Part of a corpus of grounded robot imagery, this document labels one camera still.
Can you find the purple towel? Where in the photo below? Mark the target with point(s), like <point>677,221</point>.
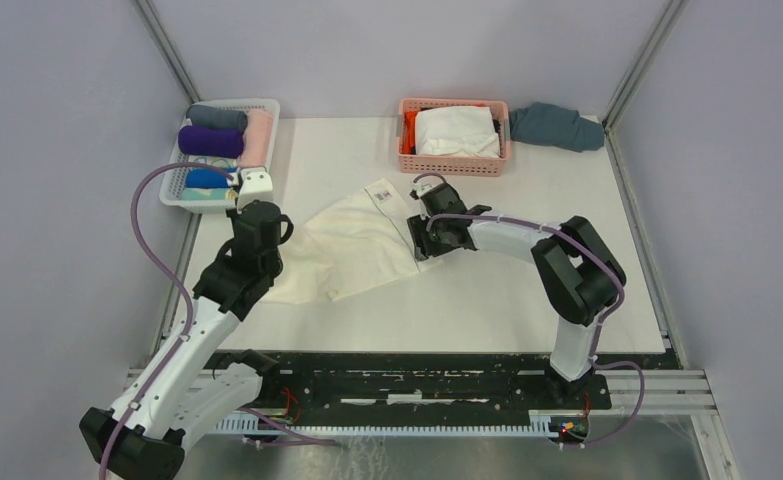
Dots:
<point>202,141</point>

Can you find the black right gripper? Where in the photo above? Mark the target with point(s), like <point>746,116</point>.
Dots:
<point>422,246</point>

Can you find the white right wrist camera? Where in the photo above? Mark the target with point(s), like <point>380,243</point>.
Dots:
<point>420,189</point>

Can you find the orange cloth in basket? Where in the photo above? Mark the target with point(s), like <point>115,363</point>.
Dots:
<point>408,136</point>

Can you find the blue rolled towel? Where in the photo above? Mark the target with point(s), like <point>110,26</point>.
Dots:
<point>207,179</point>

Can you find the teal crumpled towel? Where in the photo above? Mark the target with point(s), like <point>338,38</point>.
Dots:
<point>544,124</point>

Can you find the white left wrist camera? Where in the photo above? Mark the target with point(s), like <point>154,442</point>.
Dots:
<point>254,184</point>

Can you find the aluminium corner frame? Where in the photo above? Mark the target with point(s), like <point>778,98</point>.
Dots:
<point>152,22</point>
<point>712,441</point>

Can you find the aluminium corner frame right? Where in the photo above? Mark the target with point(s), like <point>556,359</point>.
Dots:
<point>712,441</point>

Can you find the grey rolled towel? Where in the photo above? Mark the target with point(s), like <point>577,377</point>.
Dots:
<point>216,118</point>

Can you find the pink plastic basket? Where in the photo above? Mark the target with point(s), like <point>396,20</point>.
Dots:
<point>486,167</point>

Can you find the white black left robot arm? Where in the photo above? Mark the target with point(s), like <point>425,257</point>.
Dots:
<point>148,430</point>

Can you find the white folded cloth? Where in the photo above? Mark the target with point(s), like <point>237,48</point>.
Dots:
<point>457,131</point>

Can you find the beige print rolled towel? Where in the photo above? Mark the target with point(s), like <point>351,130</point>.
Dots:
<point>219,162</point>

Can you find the aluminium corner frame left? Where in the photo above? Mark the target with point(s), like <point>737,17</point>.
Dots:
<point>152,22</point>

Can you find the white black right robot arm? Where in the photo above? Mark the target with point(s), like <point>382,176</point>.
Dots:
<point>582,280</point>

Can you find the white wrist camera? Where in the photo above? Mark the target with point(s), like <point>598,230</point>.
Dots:
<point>420,189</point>
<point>254,184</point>

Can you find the pink rolled towel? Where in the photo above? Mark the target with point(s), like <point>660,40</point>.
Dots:
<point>257,136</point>

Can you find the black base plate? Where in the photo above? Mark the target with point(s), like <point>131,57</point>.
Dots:
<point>411,389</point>

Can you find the light teal rolled towel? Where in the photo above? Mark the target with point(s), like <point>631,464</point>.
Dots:
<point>200,195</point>

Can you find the cream towel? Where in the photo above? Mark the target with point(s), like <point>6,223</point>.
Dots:
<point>360,243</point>

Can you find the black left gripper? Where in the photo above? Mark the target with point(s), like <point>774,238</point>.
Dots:
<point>231,213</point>

